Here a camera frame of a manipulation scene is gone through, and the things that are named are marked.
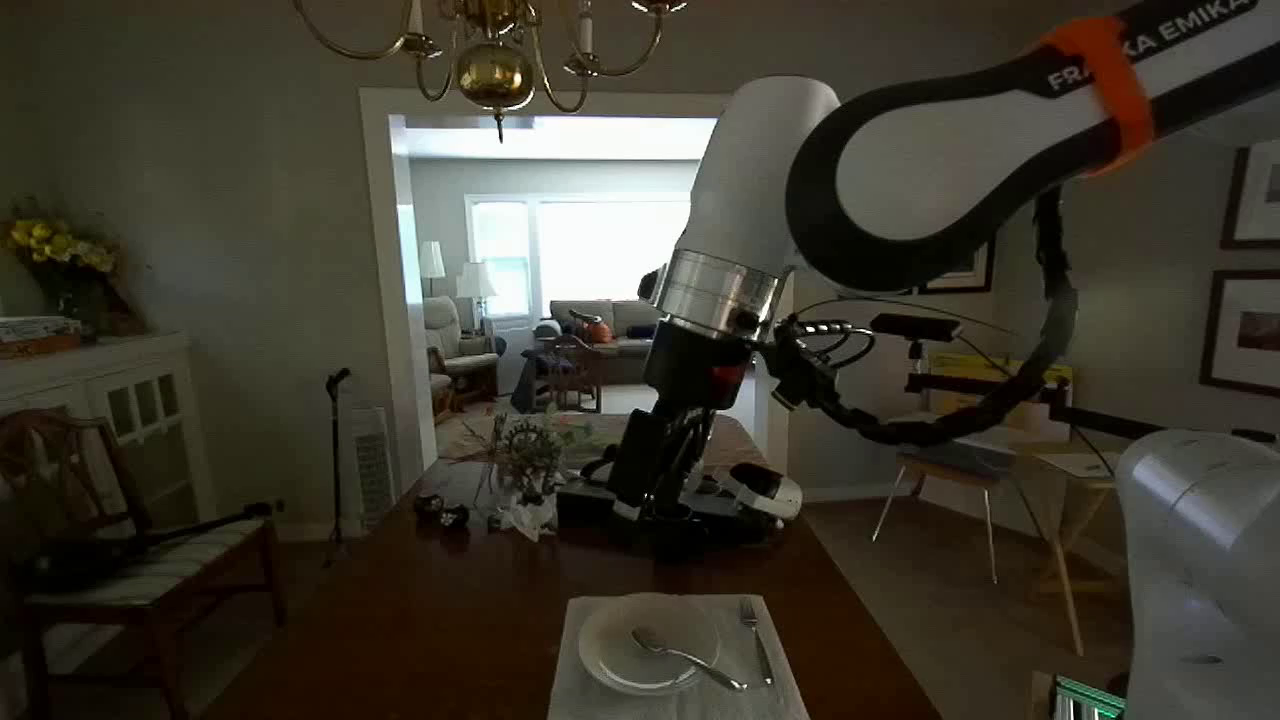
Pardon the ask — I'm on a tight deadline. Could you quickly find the framed picture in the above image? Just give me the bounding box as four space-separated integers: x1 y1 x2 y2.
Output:
1199 271 1280 394
1224 141 1280 248

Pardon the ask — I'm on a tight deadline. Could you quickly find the white VR headset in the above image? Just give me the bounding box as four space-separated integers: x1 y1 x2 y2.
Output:
689 463 805 522

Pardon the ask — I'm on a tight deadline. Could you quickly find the framed picture lower right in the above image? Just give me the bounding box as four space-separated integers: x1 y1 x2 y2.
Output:
1199 271 1280 394

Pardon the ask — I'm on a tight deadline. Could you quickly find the brass chandelier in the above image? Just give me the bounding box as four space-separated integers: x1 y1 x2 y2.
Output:
292 0 689 128

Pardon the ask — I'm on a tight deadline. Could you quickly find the silver fork on plate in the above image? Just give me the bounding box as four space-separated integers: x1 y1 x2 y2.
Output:
633 628 751 693

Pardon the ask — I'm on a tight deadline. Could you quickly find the black keyboard case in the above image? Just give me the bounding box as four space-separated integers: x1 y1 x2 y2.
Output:
556 483 656 527

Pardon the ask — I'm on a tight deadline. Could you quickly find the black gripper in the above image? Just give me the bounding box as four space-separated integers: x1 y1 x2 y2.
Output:
606 322 751 522

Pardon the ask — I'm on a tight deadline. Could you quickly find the wooden chair with cushion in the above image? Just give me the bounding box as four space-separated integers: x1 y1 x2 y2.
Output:
0 407 286 720

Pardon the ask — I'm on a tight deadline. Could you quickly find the grey sofa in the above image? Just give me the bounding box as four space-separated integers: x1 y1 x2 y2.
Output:
549 299 656 384

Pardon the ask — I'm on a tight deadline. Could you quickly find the white cabinet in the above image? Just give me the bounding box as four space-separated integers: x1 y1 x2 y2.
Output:
0 335 215 522

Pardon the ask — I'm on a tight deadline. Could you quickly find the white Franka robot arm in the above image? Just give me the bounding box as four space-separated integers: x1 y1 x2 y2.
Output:
610 0 1280 720

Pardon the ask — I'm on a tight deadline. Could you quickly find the white side table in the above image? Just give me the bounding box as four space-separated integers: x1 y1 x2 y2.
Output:
868 420 1119 655

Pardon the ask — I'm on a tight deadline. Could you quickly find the black microphone stand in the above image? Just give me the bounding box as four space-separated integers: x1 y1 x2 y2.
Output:
324 368 351 567

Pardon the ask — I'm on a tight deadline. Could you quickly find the white plate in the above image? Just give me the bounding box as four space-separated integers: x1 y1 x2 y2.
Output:
577 591 718 696

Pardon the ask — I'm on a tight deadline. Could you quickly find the silver knife on napkin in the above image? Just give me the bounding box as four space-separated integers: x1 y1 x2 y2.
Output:
739 599 775 687

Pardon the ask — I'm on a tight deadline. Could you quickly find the framed picture upper right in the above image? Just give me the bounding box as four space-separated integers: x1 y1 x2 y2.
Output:
1224 141 1280 248

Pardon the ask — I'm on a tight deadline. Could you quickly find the yellow flower bouquet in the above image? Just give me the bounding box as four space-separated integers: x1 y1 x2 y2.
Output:
0 202 129 335

